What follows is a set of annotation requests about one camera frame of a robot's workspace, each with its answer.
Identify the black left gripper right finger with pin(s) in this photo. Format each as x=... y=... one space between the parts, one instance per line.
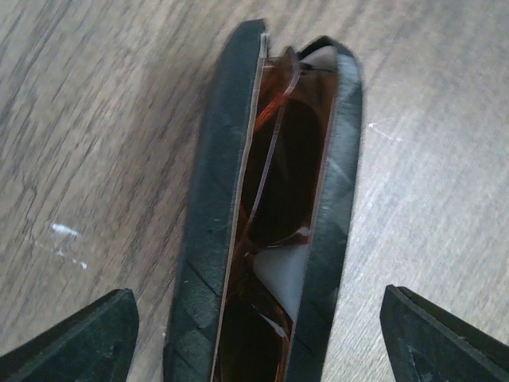
x=427 y=343

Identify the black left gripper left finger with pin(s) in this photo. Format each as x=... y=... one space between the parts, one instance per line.
x=94 y=344

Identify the brown sunglasses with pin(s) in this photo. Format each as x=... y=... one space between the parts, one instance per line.
x=255 y=333

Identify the tan glasses case black trim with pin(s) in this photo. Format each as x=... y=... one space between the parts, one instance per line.
x=212 y=211

